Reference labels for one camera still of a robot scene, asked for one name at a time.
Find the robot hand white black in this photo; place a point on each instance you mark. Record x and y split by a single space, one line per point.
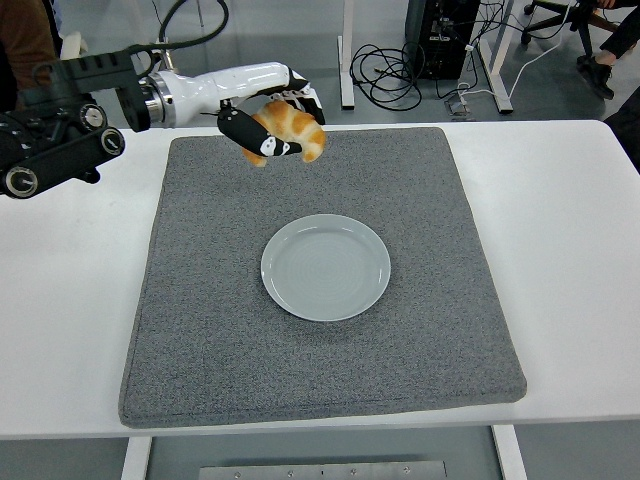
235 82

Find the croissant bread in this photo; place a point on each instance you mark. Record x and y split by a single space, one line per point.
300 125

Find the round grey plate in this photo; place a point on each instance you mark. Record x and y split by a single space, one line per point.
326 270

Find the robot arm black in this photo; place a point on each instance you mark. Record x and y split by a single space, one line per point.
55 155

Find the floor socket plate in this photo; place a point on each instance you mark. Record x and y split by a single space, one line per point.
459 109

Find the grey metal plate with screws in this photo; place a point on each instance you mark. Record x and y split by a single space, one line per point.
320 471

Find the black computer tower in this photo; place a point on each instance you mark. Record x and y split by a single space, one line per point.
440 40

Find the person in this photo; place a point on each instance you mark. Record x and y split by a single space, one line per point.
25 50

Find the grey felt mat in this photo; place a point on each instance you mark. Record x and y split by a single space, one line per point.
325 360

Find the black office chair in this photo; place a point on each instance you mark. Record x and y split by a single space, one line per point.
550 22

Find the seated person's legs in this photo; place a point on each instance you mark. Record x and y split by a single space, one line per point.
600 75

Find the white table leg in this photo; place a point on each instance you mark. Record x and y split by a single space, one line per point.
136 460
510 455

